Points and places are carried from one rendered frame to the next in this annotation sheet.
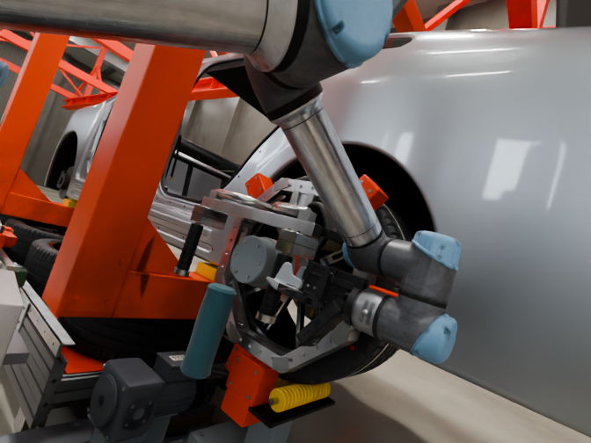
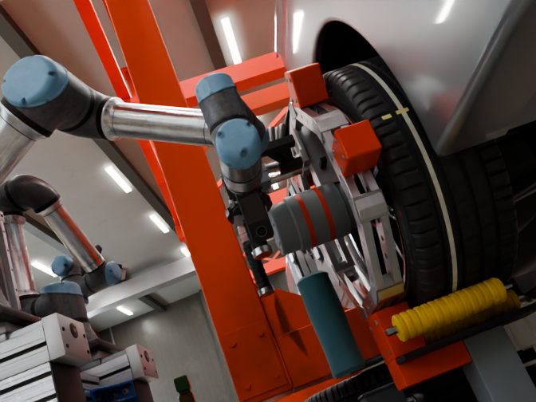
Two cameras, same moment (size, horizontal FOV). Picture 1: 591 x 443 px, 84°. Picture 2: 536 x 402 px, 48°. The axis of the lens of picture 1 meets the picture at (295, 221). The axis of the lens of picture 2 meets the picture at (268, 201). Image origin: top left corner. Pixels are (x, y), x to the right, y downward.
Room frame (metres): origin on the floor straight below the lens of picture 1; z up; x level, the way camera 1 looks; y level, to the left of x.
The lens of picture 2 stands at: (-0.15, -0.90, 0.37)
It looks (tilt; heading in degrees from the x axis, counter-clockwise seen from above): 22 degrees up; 44
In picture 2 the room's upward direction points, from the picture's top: 22 degrees counter-clockwise
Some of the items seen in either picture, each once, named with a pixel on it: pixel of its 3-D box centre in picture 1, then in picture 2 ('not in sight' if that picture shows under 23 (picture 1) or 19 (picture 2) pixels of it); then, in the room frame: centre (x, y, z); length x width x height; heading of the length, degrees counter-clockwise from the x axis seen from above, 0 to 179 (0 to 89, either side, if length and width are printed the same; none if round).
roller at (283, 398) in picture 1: (302, 393); (449, 309); (1.01, -0.18, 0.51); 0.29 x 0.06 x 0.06; 141
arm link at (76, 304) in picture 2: not in sight; (61, 305); (0.62, 0.78, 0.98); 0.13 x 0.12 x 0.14; 120
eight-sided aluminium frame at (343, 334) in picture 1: (287, 267); (339, 208); (1.01, -0.02, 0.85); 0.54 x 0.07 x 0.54; 51
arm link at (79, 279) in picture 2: not in sight; (78, 290); (0.79, 1.01, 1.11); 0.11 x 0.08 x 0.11; 120
